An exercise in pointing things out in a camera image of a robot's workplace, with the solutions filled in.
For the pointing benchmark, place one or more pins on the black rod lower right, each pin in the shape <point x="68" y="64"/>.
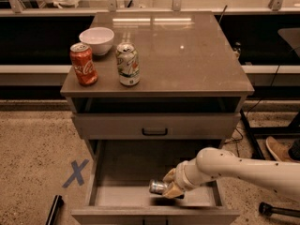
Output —
<point x="269" y="210"/>

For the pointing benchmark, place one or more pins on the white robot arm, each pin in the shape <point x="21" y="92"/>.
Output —
<point x="210" y="164"/>

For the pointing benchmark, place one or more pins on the grey drawer cabinet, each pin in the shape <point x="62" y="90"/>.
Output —
<point x="186" y="66"/>

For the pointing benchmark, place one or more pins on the blue tape cross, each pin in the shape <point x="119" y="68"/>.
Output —
<point x="76" y="174"/>

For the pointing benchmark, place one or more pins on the red coca-cola can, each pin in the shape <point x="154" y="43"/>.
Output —
<point x="81" y="59"/>

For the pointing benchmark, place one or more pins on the open grey middle drawer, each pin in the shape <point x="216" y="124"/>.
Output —
<point x="118" y="190"/>

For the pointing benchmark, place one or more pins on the black tripod leg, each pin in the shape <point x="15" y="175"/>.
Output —
<point x="257" y="152"/>

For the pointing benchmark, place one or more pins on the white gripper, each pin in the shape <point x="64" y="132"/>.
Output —
<point x="180" y="176"/>

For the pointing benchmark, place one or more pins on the black bar lower left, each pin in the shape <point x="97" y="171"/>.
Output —
<point x="57" y="204"/>

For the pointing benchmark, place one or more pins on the green white soda can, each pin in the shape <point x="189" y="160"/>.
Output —
<point x="128" y="64"/>

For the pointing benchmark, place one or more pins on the blue silver redbull can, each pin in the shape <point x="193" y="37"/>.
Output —
<point x="157" y="187"/>

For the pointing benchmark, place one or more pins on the grey top drawer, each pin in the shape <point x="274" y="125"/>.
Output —
<point x="155" y="126"/>

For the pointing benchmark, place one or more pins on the white bowl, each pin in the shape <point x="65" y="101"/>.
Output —
<point x="100" y="39"/>

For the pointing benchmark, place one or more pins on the tan shoe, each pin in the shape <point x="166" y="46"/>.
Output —
<point x="282" y="152"/>

